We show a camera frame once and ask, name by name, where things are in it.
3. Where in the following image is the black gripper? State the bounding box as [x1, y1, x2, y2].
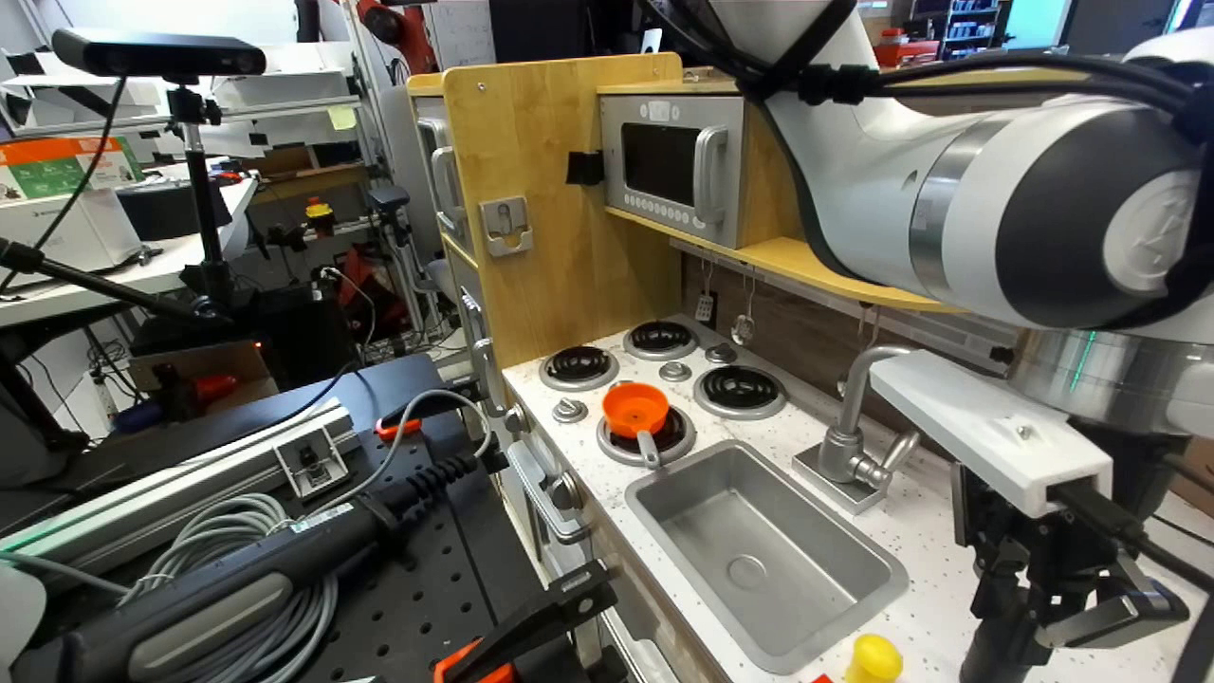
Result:
[953, 462, 1077, 683]

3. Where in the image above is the yellow toy ball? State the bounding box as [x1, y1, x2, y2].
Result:
[841, 630, 905, 683]

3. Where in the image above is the silver toy faucet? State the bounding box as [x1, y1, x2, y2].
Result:
[792, 343, 926, 516]

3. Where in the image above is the silver toy sink basin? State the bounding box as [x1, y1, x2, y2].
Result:
[622, 438, 912, 679]

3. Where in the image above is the black toy stove burner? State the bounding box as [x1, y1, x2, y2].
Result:
[539, 343, 622, 393]
[690, 362, 789, 425]
[593, 406, 699, 470]
[622, 315, 701, 364]

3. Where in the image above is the hanging silver toy utensil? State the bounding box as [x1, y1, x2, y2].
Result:
[690, 263, 722, 325]
[727, 268, 760, 354]

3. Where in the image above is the orange toy pot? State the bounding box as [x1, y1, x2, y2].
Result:
[599, 381, 675, 476]

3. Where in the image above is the black orange bar clamp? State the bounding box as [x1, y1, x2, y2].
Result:
[430, 560, 622, 683]

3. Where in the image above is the wooden toy kitchen unit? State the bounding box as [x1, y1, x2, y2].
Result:
[408, 49, 1214, 683]

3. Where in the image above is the silver toy microwave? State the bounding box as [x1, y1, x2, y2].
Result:
[599, 96, 752, 253]

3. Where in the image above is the black latch block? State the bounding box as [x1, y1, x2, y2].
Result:
[566, 147, 608, 191]

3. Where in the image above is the black tripod pole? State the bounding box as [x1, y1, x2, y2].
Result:
[162, 76, 240, 315]

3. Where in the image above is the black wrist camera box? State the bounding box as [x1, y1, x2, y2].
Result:
[1037, 554, 1191, 656]

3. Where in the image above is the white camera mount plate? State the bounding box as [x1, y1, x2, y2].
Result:
[870, 348, 1117, 525]

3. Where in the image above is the silver oven door handle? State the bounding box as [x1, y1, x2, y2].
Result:
[501, 433, 593, 548]

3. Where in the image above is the white cable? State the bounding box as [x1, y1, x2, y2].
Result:
[314, 388, 498, 508]

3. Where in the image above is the silver wall outlet plate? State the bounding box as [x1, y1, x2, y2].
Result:
[478, 191, 536, 263]

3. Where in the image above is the black corrugated cable hose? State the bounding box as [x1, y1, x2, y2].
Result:
[52, 449, 488, 683]

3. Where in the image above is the grey cable bundle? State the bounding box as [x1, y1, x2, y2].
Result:
[116, 488, 346, 683]

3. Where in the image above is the aluminium extrusion rail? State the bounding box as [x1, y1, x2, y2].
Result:
[0, 398, 359, 567]

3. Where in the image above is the black sensor bar camera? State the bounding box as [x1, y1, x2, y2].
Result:
[48, 32, 271, 83]

